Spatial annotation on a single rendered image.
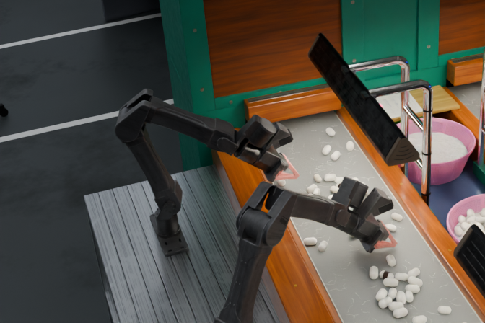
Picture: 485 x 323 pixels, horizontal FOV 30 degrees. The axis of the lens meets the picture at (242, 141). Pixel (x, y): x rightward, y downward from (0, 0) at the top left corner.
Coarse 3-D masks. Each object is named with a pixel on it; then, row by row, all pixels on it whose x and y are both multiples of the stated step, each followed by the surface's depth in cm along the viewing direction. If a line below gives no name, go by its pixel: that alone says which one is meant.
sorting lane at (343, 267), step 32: (288, 128) 287; (320, 128) 286; (320, 160) 270; (352, 160) 268; (320, 192) 256; (320, 224) 243; (384, 224) 240; (320, 256) 231; (352, 256) 230; (384, 256) 229; (416, 256) 228; (352, 288) 220; (384, 288) 219; (448, 288) 217; (352, 320) 210; (384, 320) 209; (448, 320) 207; (480, 320) 206
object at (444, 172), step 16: (400, 128) 279; (416, 128) 281; (432, 128) 280; (448, 128) 278; (464, 128) 273; (464, 144) 273; (464, 160) 262; (416, 176) 264; (432, 176) 262; (448, 176) 263
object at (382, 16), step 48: (192, 0) 262; (240, 0) 267; (288, 0) 270; (336, 0) 274; (384, 0) 278; (432, 0) 280; (480, 0) 286; (192, 48) 269; (240, 48) 274; (288, 48) 278; (336, 48) 282; (384, 48) 286; (432, 48) 289; (480, 48) 294; (192, 96) 277; (240, 96) 281
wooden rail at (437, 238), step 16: (336, 112) 292; (352, 128) 279; (368, 144) 270; (384, 176) 256; (400, 176) 255; (400, 192) 248; (416, 192) 247; (416, 208) 241; (416, 224) 237; (432, 224) 234; (432, 240) 229; (448, 240) 228; (448, 256) 223; (448, 272) 221; (464, 272) 217; (464, 288) 213; (480, 304) 207
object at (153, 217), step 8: (152, 216) 263; (176, 216) 253; (152, 224) 260; (160, 224) 252; (168, 224) 251; (176, 224) 253; (160, 232) 253; (168, 232) 253; (176, 232) 254; (160, 240) 253; (168, 240) 252; (176, 240) 252; (184, 240) 252; (168, 248) 249; (176, 248) 249; (184, 248) 249; (168, 256) 248
